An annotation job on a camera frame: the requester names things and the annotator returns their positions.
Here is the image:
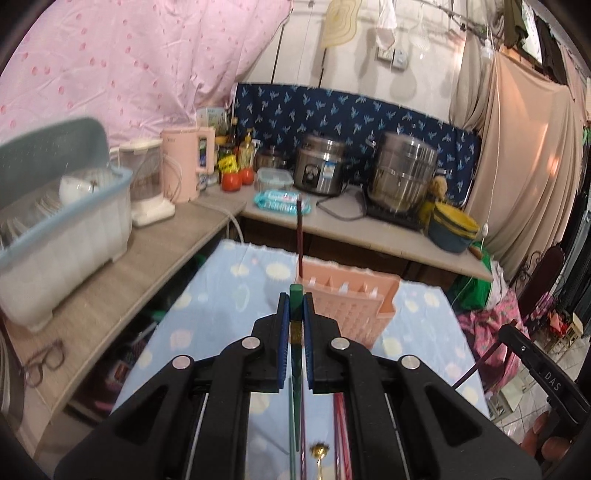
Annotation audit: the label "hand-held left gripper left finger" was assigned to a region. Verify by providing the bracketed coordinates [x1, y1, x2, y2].
[54, 292, 293, 480]

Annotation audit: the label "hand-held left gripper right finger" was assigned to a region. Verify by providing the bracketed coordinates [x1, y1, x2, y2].
[302, 292, 541, 480]

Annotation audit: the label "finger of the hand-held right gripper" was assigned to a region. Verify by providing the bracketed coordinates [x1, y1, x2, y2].
[499, 323, 544, 371]

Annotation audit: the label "dark brown chopstick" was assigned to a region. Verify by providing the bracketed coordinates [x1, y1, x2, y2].
[454, 339, 505, 389]
[297, 199, 305, 278]

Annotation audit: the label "green chopstick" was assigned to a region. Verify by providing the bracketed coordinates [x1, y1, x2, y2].
[287, 283, 305, 480]

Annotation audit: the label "pink perforated utensil holder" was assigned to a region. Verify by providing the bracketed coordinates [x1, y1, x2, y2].
[294, 264, 402, 350]

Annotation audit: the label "red chopsticks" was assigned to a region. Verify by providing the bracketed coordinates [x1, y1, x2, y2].
[331, 396, 344, 480]

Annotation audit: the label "red chopstick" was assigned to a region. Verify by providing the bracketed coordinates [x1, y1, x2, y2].
[338, 396, 352, 480]

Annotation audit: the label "gold handled spoon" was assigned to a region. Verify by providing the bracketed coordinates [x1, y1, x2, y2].
[310, 442, 331, 480]

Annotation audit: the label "person's right hand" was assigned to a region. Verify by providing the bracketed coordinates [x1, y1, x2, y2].
[519, 408, 575, 464]

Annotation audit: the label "pink floral cloth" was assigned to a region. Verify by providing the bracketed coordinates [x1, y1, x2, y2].
[457, 286, 527, 393]

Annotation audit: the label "green cloth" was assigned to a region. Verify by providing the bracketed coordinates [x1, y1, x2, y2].
[450, 261, 497, 312]

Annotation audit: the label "dark metal chair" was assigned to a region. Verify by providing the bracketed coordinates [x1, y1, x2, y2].
[517, 244, 566, 324]

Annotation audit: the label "blue planet print tablecloth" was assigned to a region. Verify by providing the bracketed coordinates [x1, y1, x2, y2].
[111, 240, 490, 480]

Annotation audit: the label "blue wet wipes pack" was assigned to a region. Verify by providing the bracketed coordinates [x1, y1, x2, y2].
[254, 188, 314, 217]

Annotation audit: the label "black induction cooker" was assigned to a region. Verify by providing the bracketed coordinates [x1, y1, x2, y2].
[365, 200, 428, 232]

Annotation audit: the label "clear food container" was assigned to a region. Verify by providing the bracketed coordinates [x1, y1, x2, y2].
[256, 167, 296, 193]

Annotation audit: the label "stainless steel rice cooker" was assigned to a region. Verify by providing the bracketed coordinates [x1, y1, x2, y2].
[294, 134, 347, 197]

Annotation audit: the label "small steel pot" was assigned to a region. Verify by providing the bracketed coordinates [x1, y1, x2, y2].
[255, 145, 289, 171]

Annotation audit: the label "yellow dish soap bottle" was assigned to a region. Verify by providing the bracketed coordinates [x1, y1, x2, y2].
[239, 129, 257, 171]

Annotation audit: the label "beige curtain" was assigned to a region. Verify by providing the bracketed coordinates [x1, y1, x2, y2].
[450, 32, 589, 278]

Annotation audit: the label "stainless steel steamer pot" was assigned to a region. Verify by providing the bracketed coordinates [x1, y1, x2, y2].
[368, 130, 439, 214]

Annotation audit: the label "pink electric kettle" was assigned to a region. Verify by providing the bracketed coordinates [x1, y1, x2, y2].
[161, 127, 217, 205]

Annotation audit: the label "light blue dish drainer box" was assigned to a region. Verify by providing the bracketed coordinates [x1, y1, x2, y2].
[0, 117, 134, 333]

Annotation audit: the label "eyeglasses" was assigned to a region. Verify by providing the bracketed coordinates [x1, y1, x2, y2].
[21, 339, 65, 388]

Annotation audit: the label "navy leaf print cloth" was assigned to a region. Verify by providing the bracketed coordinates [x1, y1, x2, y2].
[231, 83, 483, 208]

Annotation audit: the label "yellow wavy hanging board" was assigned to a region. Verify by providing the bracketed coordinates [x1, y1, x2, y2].
[323, 0, 364, 49]

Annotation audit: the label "pink dotted bedsheet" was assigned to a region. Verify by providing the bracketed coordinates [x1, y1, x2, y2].
[0, 0, 296, 148]

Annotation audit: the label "white cord with switch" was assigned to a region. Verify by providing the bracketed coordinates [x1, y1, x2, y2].
[479, 41, 505, 241]

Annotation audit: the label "white wall socket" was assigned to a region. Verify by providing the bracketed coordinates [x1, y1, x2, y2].
[376, 46, 410, 71]

